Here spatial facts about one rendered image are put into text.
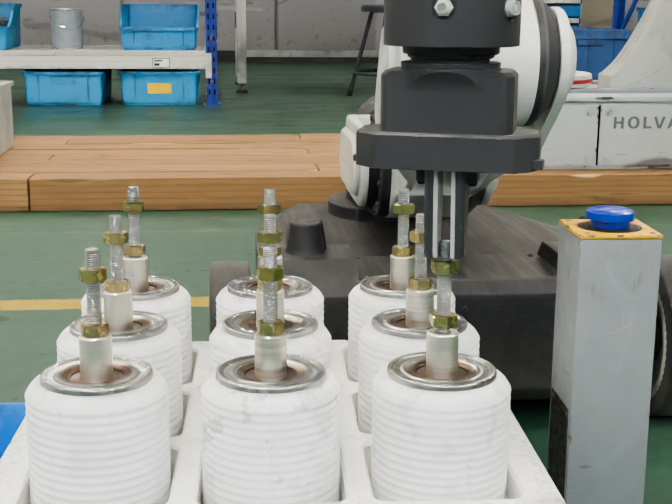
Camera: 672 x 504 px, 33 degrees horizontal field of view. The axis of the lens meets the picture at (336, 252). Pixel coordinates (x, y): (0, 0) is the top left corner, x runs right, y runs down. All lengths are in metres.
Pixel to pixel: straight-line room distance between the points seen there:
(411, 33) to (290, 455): 0.28
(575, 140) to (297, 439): 2.26
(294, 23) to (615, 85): 6.20
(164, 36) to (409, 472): 4.77
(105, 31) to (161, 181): 6.47
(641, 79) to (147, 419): 2.53
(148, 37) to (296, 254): 4.19
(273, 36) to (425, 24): 8.45
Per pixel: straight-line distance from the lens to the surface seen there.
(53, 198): 2.78
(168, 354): 0.88
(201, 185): 2.75
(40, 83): 5.51
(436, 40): 0.71
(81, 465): 0.76
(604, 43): 5.40
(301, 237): 1.31
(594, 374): 0.99
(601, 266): 0.96
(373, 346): 0.87
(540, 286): 1.32
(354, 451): 0.84
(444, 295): 0.77
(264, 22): 9.15
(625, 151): 2.99
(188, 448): 0.85
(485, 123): 0.73
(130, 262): 1.00
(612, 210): 0.98
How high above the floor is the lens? 0.50
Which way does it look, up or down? 13 degrees down
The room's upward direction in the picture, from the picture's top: straight up
